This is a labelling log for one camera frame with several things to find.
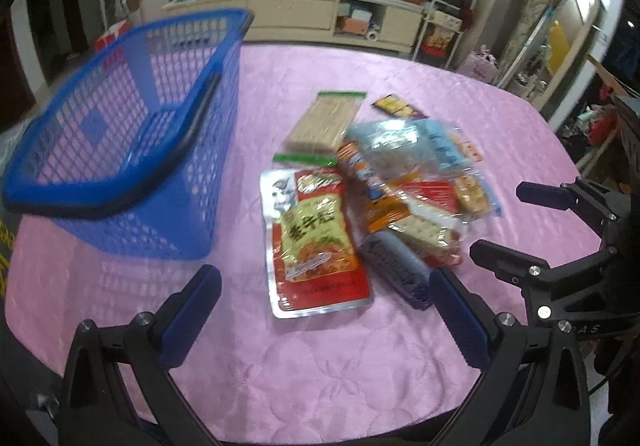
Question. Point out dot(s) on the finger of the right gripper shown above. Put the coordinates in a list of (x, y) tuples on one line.
[(574, 292), (599, 207)]

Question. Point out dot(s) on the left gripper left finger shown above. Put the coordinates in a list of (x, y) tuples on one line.
[(117, 388)]

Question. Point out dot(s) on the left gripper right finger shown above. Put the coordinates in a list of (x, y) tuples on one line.
[(532, 388)]

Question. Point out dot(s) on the red cracker pack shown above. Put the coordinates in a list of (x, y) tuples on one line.
[(441, 213)]

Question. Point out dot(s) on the purple wafer pack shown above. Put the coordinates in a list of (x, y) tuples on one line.
[(404, 271)]

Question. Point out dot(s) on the light blue pastry packet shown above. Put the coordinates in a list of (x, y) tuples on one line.
[(449, 150)]

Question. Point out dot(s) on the clear pack blue tray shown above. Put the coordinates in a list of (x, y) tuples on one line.
[(394, 147)]

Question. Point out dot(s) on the red spicy snack pouch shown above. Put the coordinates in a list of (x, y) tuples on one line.
[(313, 266)]

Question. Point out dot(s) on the blue plastic basket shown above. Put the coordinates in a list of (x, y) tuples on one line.
[(129, 155)]

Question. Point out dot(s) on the orange biscuit bar pack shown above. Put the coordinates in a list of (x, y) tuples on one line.
[(383, 205)]

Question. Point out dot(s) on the arched standing mirror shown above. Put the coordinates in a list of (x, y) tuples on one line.
[(549, 50)]

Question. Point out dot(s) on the pink shopping bag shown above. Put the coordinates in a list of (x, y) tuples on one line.
[(479, 65)]

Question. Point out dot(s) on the pink quilted table cover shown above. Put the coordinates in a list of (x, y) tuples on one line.
[(253, 378)]

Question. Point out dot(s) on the purple yellow snack packet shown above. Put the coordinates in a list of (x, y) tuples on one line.
[(395, 106)]

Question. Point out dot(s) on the white metal shelf rack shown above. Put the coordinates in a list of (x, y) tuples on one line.
[(443, 24)]

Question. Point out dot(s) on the green-ended cracker pack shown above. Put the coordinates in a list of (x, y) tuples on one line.
[(319, 132)]

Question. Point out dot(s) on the cream tv cabinet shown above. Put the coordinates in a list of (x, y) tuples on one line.
[(387, 25)]

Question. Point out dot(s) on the red paper bag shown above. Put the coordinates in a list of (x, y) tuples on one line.
[(113, 32)]

